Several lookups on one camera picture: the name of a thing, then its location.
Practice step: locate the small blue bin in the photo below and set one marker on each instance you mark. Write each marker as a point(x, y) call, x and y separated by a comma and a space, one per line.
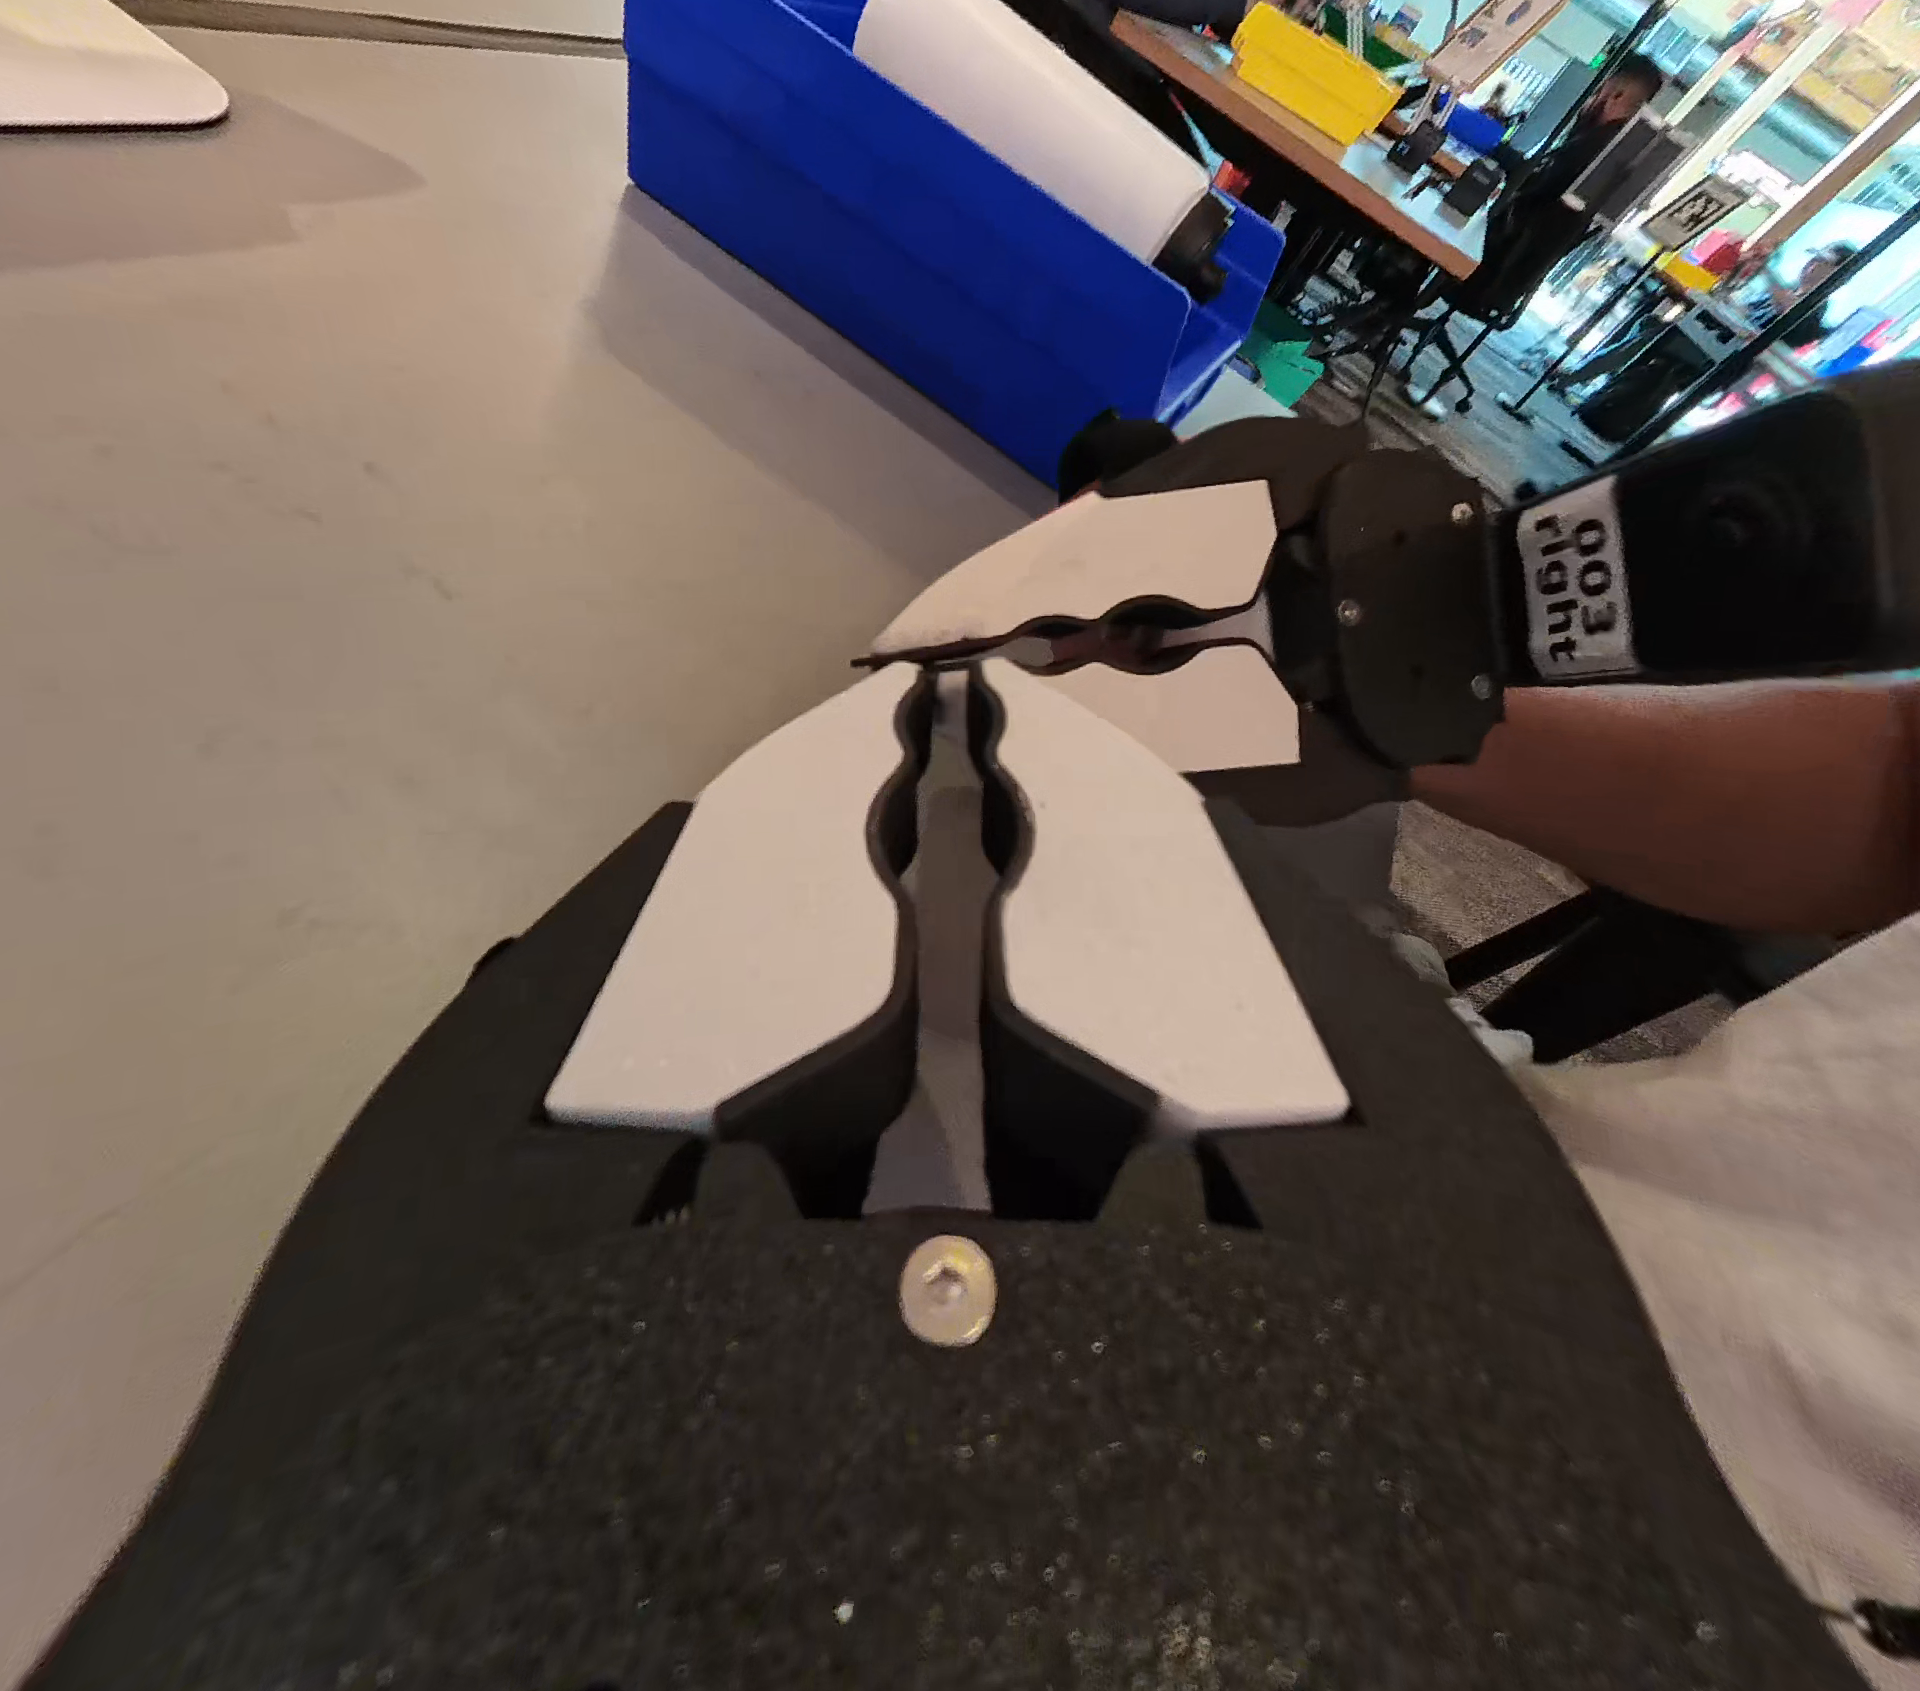
point(1472, 128)

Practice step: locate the green bin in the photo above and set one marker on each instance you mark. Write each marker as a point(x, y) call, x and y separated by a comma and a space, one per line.
point(1286, 356)

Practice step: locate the wooden far table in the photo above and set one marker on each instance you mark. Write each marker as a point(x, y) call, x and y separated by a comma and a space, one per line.
point(1351, 176)

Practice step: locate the white device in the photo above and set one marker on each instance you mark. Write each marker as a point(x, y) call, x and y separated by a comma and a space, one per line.
point(1020, 100)

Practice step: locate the blue plastic bin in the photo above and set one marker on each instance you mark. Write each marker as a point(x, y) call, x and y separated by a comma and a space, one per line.
point(840, 206)

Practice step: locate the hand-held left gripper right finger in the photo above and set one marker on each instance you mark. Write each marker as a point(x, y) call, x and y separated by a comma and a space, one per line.
point(1155, 956)

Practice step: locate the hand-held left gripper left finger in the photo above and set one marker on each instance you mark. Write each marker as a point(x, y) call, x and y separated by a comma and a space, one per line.
point(734, 956)

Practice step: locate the thin black twist tie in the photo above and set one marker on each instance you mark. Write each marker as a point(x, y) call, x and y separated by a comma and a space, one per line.
point(884, 660)

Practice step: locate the person's right forearm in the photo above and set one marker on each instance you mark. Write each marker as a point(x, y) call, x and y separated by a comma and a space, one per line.
point(1680, 792)

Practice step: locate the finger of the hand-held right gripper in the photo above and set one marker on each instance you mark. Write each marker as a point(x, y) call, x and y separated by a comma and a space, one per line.
point(1124, 552)
point(1214, 708)

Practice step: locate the yellow bin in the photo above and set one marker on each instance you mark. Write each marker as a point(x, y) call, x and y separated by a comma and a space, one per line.
point(1305, 70)

